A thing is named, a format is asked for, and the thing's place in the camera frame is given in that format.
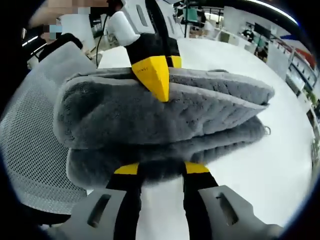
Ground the grey mesh chair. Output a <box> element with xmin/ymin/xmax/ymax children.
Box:
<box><xmin>0</xmin><ymin>44</ymin><xmax>106</xmax><ymax>216</ymax></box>

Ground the black monitor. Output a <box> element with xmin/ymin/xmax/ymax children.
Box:
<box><xmin>254</xmin><ymin>22</ymin><xmax>272</xmax><ymax>40</ymax></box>

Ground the grey towel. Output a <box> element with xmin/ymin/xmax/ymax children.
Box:
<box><xmin>53</xmin><ymin>67</ymin><xmax>276</xmax><ymax>189</ymax></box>

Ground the shelf of white storage bins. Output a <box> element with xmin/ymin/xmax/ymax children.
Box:
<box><xmin>284</xmin><ymin>44</ymin><xmax>320</xmax><ymax>97</ymax></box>

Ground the green board stand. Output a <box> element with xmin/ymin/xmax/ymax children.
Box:
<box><xmin>181</xmin><ymin>6</ymin><xmax>202</xmax><ymax>38</ymax></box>

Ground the black cable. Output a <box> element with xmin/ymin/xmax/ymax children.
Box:
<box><xmin>94</xmin><ymin>7</ymin><xmax>112</xmax><ymax>69</ymax></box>

